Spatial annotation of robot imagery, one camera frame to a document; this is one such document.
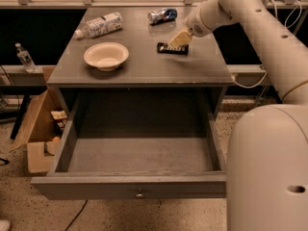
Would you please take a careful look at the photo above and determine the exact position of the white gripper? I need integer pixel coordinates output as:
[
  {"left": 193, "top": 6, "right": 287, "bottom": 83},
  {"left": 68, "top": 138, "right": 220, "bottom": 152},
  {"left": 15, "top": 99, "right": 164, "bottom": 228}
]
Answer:
[{"left": 168, "top": 6, "right": 207, "bottom": 47}]

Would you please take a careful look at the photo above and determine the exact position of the black rxbar chocolate wrapper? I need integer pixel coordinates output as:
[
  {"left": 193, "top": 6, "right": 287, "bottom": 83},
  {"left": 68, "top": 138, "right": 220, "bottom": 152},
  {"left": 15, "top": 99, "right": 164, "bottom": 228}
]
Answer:
[{"left": 157, "top": 42, "right": 189, "bottom": 55}]

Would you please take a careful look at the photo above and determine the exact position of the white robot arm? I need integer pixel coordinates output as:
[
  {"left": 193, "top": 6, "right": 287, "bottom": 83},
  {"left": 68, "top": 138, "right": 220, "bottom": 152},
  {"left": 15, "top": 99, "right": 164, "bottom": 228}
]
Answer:
[{"left": 171, "top": 0, "right": 308, "bottom": 231}]

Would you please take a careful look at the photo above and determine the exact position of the grey cabinet counter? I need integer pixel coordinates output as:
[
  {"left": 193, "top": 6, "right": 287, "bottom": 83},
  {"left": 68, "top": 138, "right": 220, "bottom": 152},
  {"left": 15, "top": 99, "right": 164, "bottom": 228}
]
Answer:
[{"left": 48, "top": 7, "right": 232, "bottom": 115}]

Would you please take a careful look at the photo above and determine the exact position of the grey open top drawer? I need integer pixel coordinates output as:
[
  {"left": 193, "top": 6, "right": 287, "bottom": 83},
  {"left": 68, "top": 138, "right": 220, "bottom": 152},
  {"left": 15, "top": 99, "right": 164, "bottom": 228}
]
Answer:
[{"left": 32, "top": 90, "right": 226, "bottom": 199}]

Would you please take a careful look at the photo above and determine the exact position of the metal drawer knob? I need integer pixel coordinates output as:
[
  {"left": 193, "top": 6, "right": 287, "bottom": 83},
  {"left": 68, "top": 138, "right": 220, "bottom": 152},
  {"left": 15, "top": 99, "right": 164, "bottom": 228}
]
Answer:
[{"left": 136, "top": 189, "right": 144, "bottom": 199}]

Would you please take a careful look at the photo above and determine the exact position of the crushed silver blue can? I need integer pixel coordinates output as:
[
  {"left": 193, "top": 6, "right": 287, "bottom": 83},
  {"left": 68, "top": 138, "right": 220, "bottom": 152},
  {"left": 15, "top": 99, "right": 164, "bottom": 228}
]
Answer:
[{"left": 147, "top": 8, "right": 177, "bottom": 25}]

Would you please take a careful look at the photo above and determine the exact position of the lying clear water bottle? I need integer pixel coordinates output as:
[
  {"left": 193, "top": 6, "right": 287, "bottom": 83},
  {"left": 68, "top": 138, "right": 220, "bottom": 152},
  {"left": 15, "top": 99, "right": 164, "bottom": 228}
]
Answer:
[{"left": 75, "top": 12, "right": 123, "bottom": 39}]

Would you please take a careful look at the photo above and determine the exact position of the white paper bowl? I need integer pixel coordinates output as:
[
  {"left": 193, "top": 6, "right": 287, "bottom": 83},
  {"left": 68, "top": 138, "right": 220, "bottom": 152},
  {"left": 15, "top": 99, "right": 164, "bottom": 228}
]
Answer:
[{"left": 84, "top": 42, "right": 129, "bottom": 71}]

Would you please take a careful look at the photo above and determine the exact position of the snack box in cardboard box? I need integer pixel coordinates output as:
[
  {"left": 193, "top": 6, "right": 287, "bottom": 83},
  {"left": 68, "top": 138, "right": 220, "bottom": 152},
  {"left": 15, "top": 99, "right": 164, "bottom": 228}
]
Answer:
[{"left": 51, "top": 111, "right": 67, "bottom": 132}]

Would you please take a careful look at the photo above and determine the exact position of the standing small water bottle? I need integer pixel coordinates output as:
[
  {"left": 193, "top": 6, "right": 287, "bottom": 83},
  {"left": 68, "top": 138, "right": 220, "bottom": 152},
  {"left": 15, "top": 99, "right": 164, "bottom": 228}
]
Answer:
[{"left": 15, "top": 43, "right": 37, "bottom": 73}]

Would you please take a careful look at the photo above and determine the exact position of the open cardboard box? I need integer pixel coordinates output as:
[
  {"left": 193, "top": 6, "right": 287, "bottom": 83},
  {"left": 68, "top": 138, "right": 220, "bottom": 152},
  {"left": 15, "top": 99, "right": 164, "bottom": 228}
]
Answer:
[{"left": 9, "top": 65, "right": 66, "bottom": 174}]

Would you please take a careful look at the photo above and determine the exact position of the white shoe tip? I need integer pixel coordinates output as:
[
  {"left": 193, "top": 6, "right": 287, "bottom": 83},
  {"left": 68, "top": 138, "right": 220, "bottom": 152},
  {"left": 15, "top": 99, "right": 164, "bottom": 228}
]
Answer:
[{"left": 0, "top": 220, "right": 11, "bottom": 231}]

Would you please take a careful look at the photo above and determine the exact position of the white cable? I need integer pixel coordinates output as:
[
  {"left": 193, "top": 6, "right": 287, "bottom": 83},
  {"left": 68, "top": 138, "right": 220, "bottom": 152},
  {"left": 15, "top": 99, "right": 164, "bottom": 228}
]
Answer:
[{"left": 231, "top": 0, "right": 303, "bottom": 90}]

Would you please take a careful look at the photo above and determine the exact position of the black floor cable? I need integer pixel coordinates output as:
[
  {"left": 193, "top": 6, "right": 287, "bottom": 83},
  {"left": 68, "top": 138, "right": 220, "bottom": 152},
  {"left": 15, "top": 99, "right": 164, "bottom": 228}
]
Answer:
[{"left": 63, "top": 198, "right": 89, "bottom": 231}]

